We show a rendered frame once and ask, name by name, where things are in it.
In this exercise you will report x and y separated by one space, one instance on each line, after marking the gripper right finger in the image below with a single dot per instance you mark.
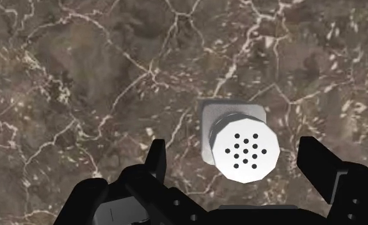
336 174

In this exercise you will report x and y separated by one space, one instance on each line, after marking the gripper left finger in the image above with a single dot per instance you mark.
146 190

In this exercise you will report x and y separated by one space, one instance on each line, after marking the white salt shaker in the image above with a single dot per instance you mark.
240 146

